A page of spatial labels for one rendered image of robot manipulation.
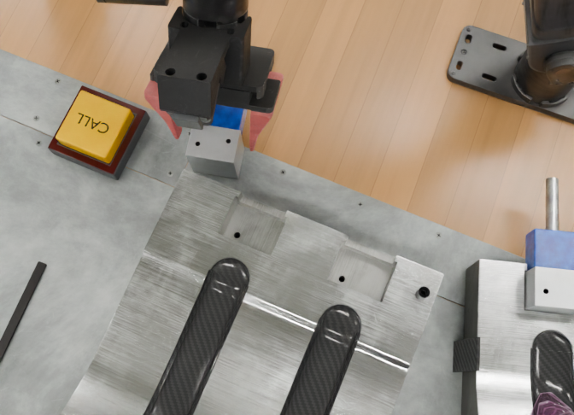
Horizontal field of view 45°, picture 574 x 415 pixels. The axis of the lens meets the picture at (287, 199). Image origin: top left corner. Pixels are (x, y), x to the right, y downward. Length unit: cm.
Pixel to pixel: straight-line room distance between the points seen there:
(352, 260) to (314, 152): 15
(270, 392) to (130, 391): 12
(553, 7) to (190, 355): 43
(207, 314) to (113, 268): 15
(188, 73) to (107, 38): 30
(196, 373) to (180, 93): 25
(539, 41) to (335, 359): 34
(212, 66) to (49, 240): 30
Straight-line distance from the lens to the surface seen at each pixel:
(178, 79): 55
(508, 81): 81
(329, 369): 63
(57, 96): 82
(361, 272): 66
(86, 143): 75
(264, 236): 66
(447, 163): 77
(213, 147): 70
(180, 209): 65
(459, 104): 80
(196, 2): 60
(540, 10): 65
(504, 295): 69
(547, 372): 70
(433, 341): 72
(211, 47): 58
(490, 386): 67
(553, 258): 69
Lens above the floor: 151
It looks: 74 degrees down
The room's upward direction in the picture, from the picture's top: 3 degrees counter-clockwise
